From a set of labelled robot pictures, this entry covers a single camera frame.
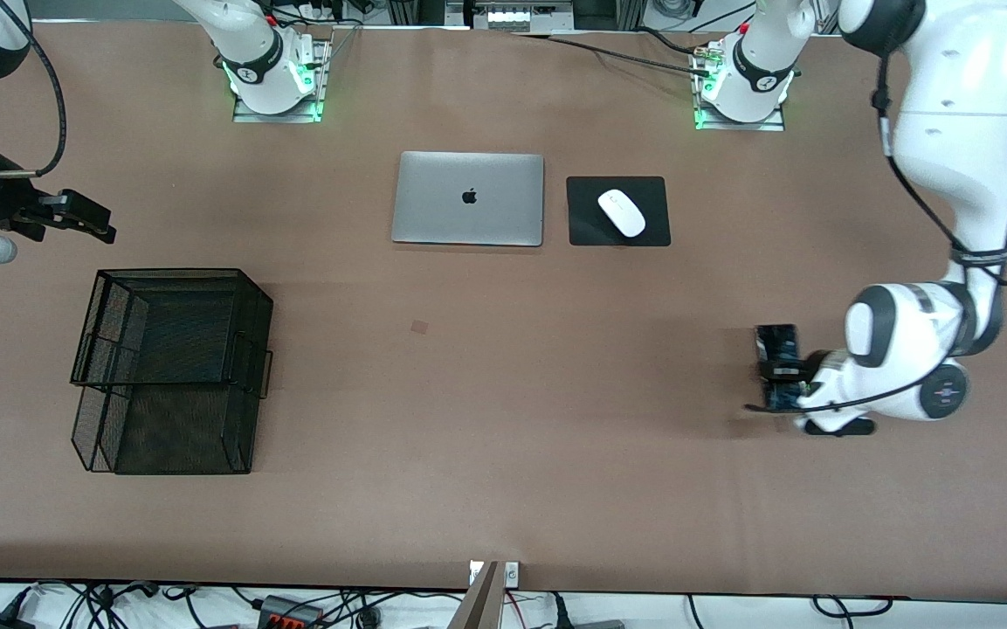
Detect white computer mouse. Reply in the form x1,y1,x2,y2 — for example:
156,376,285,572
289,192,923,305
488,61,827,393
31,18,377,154
597,189,646,238

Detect grey slanted post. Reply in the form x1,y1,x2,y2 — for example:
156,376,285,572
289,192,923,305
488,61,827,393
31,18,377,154
449,562,501,629

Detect black mesh two-tier tray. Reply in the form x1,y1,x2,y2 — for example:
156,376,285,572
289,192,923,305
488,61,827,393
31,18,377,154
70,268,274,475

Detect black floor plug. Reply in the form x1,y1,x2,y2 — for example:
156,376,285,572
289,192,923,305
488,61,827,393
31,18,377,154
551,592,626,629

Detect long black table cable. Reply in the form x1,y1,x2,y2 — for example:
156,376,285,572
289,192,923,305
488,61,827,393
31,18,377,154
512,32,714,78

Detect black mouse pad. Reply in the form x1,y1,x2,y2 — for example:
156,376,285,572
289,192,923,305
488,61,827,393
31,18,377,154
566,176,672,247

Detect white power strip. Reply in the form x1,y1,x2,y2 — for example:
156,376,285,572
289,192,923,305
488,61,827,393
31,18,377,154
486,7,558,28

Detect short black table cable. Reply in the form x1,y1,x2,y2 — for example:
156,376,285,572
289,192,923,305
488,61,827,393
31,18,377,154
638,26,707,56

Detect black orange power strip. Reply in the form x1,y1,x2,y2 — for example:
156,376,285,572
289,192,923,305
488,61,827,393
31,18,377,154
259,595,327,629

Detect silver closed laptop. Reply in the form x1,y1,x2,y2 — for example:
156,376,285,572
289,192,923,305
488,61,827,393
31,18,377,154
391,151,546,247

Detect black looped floor cable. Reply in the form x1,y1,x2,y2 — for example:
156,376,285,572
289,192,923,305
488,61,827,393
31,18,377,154
813,595,894,618

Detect long black smartphone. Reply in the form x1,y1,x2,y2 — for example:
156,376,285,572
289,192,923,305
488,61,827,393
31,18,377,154
746,324,803,414

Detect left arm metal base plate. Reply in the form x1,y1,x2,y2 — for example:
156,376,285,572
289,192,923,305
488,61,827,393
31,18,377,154
693,44,787,132

